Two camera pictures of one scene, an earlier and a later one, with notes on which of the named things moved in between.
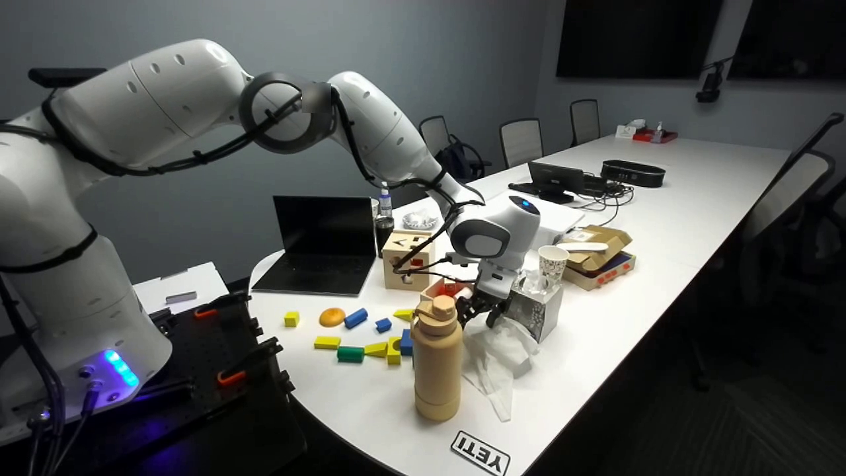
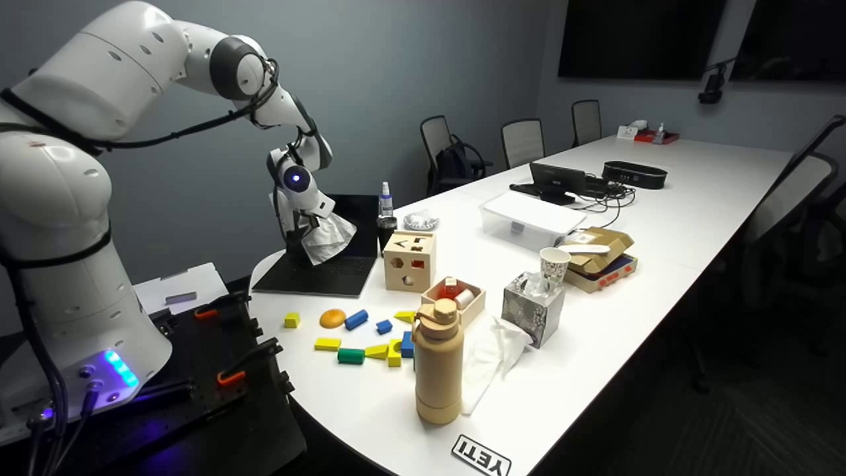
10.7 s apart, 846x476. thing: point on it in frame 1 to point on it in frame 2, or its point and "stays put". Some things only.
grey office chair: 521,142 stays put
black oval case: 632,174 stays put
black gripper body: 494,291 to 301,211
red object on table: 653,135 stays put
